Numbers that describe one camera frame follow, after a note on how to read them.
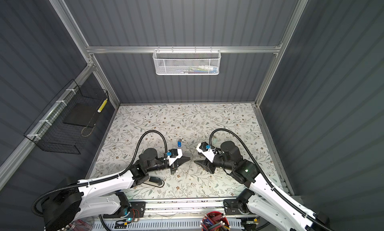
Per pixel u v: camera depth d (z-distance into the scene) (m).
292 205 0.43
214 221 0.63
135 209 0.72
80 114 0.79
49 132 0.65
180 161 0.62
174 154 0.60
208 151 0.60
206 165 0.62
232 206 0.72
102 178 0.50
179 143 0.99
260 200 0.60
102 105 0.82
